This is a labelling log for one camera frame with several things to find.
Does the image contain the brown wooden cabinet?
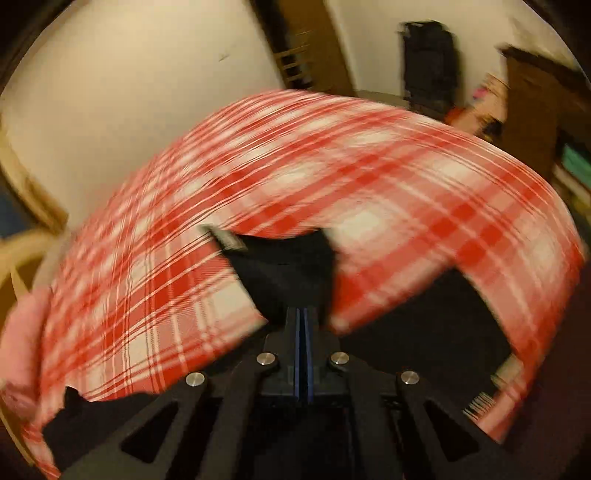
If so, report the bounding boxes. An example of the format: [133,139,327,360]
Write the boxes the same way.
[500,45,591,188]

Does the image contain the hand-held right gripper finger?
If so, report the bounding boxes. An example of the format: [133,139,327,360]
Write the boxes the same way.
[302,307,532,480]
[60,307,302,480]

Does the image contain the black pants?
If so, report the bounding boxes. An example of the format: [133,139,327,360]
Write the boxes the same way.
[44,226,513,469]

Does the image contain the colourful clutter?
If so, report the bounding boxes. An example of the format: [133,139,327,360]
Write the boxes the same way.
[443,73,509,140]

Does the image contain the brown wooden door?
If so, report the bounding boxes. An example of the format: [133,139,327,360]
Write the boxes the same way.
[252,0,356,97]

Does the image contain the pink folded quilt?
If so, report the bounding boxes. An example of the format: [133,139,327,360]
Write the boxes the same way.
[0,295,52,416]

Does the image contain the dark hanging cloth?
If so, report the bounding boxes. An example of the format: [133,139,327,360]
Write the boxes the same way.
[398,20,461,112]

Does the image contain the red plaid bed sheet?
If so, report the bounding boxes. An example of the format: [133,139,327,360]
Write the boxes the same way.
[23,90,587,478]

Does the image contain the beige wooden headboard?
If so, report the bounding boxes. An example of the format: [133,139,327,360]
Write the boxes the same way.
[0,115,70,301]

